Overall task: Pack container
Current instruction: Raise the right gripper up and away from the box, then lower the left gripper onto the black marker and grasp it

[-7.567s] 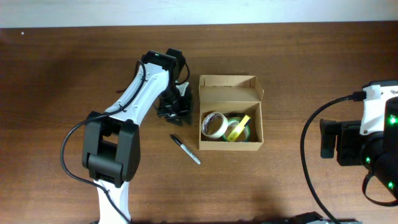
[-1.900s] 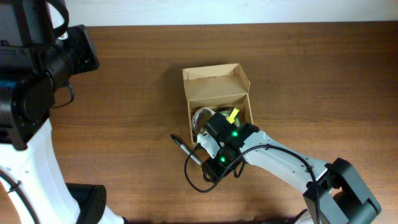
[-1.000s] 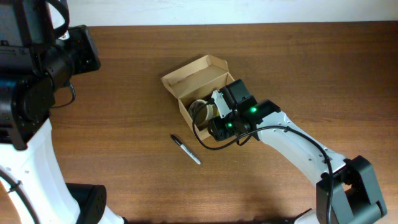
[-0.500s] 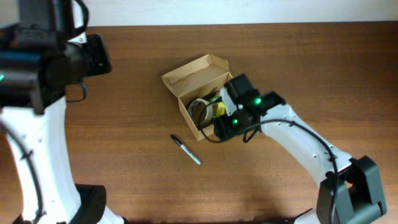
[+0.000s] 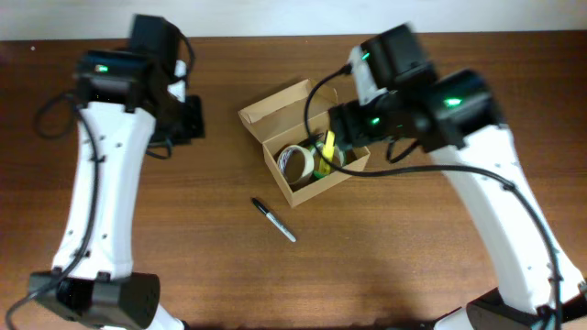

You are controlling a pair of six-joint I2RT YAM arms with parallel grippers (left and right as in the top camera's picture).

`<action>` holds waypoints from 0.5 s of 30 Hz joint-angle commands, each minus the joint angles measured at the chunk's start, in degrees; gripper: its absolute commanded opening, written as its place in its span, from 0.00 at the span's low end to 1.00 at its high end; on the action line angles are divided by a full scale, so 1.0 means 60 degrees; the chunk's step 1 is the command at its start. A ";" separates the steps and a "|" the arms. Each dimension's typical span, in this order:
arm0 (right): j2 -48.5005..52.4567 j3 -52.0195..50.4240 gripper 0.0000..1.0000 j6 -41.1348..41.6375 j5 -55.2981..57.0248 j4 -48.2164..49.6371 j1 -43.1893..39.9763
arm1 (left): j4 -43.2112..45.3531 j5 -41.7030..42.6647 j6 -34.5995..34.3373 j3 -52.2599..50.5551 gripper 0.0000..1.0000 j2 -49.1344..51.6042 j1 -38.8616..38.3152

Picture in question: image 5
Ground yellow highlighter marker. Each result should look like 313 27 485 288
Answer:
318 130 335 177

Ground green tape roll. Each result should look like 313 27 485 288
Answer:
308 145 346 180

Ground cardboard box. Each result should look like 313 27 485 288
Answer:
238 79 371 207

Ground white masking tape roll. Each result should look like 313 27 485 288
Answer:
277 145 315 186

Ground black sharpie marker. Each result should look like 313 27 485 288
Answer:
251 198 297 243

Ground black ballpoint pen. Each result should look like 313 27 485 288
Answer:
306 133 324 144

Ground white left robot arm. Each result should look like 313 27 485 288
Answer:
28 15 205 329

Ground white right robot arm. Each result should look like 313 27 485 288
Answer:
329 25 586 329

